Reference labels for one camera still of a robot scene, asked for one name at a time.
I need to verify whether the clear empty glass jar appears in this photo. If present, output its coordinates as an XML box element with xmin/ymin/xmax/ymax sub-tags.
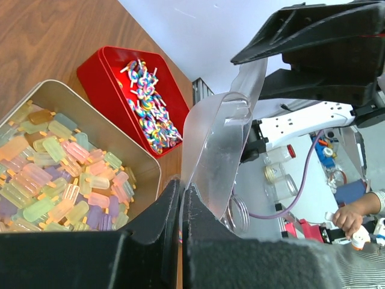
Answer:
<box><xmin>263</xmin><ymin>163</ymin><xmax>298</xmax><ymax>202</ymax></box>

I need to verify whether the blue box in background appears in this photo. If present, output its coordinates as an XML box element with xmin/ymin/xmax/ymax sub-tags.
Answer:
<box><xmin>334</xmin><ymin>179</ymin><xmax>367</xmax><ymax>205</ymax></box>

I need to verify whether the clear jar with red lid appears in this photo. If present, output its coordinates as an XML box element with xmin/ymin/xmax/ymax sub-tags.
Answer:
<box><xmin>263</xmin><ymin>144</ymin><xmax>296</xmax><ymax>165</ymax></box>

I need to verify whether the operator hand in background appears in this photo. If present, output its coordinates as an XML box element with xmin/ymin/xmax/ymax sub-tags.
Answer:
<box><xmin>332</xmin><ymin>202</ymin><xmax>363</xmax><ymax>240</ymax></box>

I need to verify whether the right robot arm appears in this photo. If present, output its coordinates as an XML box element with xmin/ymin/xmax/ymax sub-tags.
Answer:
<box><xmin>230</xmin><ymin>1</ymin><xmax>384</xmax><ymax>162</ymax></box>

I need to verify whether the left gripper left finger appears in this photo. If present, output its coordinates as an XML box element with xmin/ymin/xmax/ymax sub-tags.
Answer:
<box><xmin>1</xmin><ymin>179</ymin><xmax>180</xmax><ymax>288</ymax></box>

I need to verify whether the red tin of lollipops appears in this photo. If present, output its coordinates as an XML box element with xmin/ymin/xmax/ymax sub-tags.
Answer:
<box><xmin>76</xmin><ymin>46</ymin><xmax>189</xmax><ymax>158</ymax></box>

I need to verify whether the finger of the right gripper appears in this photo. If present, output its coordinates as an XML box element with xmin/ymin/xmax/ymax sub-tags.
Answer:
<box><xmin>231</xmin><ymin>1</ymin><xmax>384</xmax><ymax>64</ymax></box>
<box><xmin>259</xmin><ymin>69</ymin><xmax>376</xmax><ymax>106</ymax></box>

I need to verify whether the silver tin of gummies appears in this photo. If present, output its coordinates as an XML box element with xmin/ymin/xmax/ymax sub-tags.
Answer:
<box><xmin>1</xmin><ymin>80</ymin><xmax>161</xmax><ymax>233</ymax></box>

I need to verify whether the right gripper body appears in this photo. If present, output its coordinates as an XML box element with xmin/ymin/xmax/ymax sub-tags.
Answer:
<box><xmin>282</xmin><ymin>34</ymin><xmax>384</xmax><ymax>128</ymax></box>

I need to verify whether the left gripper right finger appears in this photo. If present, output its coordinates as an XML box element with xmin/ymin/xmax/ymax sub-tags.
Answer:
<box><xmin>182</xmin><ymin>186</ymin><xmax>342</xmax><ymax>288</ymax></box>

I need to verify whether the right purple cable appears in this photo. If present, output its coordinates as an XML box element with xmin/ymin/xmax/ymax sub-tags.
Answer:
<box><xmin>248</xmin><ymin>129</ymin><xmax>317</xmax><ymax>220</ymax></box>

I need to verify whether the clear plastic scoop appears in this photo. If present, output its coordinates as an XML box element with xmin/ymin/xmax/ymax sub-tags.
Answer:
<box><xmin>180</xmin><ymin>58</ymin><xmax>268</xmax><ymax>230</ymax></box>

